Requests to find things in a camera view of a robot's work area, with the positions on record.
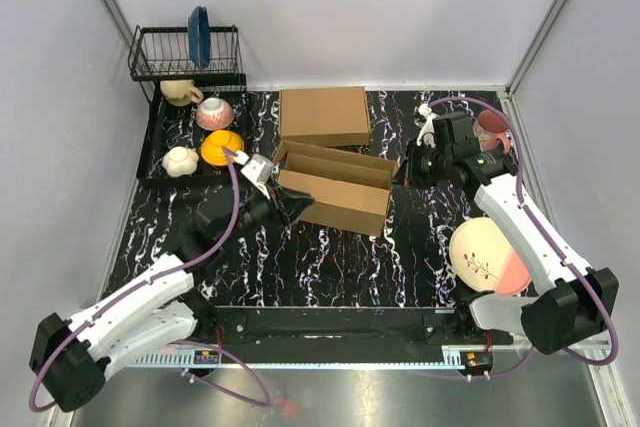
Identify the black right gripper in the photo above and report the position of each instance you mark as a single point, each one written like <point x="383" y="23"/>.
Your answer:
<point x="407" y="174"/>

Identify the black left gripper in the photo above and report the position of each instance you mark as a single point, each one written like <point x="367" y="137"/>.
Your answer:
<point x="288" y="202"/>

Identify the brown cardboard box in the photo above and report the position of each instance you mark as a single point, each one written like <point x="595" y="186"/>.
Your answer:
<point x="328" y="117"/>
<point x="351" y="191"/>

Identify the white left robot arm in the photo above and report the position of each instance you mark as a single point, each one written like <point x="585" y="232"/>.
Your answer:
<point x="73" y="358"/>

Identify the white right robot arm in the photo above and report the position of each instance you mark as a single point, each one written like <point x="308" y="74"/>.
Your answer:
<point x="574" y="301"/>

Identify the closed brown cardboard box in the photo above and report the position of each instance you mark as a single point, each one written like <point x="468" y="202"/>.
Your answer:
<point x="328" y="117"/>

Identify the orange yellow ribbed bowl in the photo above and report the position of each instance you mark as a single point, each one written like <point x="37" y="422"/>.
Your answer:
<point x="213" y="147"/>

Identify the pink patterned mug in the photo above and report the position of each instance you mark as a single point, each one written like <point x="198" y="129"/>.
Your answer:
<point x="491" y="131"/>

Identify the cream pink floral plate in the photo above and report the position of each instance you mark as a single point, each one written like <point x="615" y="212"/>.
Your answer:
<point x="484" y="260"/>

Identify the pink patterned bowl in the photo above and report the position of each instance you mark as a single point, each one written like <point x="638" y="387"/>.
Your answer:
<point x="214" y="113"/>

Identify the white flower-shaped cup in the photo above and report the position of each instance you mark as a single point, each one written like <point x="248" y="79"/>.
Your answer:
<point x="180" y="161"/>

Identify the cream ceramic mug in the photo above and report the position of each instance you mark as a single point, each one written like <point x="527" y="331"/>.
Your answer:
<point x="181" y="93"/>

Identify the blue plate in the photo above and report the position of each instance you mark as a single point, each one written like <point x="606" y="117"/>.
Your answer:
<point x="199" y="37"/>

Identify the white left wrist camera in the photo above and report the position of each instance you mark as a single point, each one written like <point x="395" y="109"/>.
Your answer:
<point x="255" y="168"/>

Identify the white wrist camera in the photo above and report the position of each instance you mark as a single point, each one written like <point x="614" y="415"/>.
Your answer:
<point x="426" y="136"/>
<point x="255" y="168"/>

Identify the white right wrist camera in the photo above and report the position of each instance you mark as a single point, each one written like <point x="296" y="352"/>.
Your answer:
<point x="426" y="136"/>

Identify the black wire dish rack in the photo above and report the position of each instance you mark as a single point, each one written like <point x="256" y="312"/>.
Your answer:
<point x="163" y="58"/>

